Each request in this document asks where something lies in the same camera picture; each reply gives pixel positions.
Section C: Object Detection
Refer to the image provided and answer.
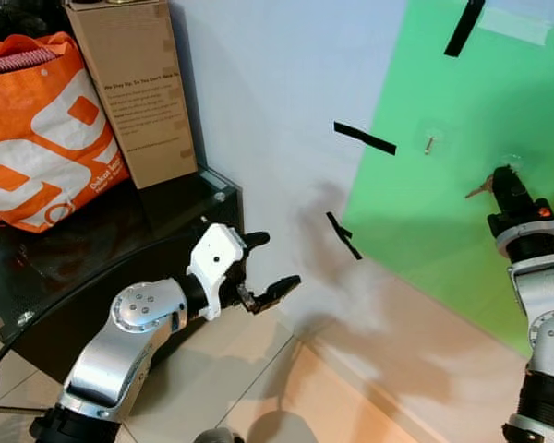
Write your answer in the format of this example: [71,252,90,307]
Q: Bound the clear adhesive wall hook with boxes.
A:
[415,122,455,158]
[499,148,529,172]

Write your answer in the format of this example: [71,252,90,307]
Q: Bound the clear tape piece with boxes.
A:
[501,7,554,47]

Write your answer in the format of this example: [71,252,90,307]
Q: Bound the grey robot foot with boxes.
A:
[192,426,247,443]

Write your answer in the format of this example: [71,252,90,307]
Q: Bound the black fabric item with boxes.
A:
[0,0,70,45]

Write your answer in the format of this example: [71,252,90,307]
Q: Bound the orange white shopping bag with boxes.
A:
[0,32,130,233]

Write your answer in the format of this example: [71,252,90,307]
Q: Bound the brown cardboard box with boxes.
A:
[63,0,199,190]

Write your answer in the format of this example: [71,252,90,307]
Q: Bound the black glass-topped cabinet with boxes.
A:
[0,166,243,384]

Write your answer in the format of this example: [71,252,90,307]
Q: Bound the forked black tape strip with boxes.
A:
[326,212,363,261]

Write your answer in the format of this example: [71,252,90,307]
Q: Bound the green wall sheet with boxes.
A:
[342,0,554,356]

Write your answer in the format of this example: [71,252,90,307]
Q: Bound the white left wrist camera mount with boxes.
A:
[187,223,250,321]

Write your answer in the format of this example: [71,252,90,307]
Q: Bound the slanted black tape strip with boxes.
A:
[333,121,397,156]

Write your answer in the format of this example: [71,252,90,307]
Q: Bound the long black tape strip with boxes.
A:
[444,0,487,58]

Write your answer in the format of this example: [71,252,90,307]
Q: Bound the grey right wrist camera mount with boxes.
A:
[495,214,554,259]

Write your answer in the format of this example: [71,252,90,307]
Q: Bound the metal keys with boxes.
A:
[464,178,496,200]

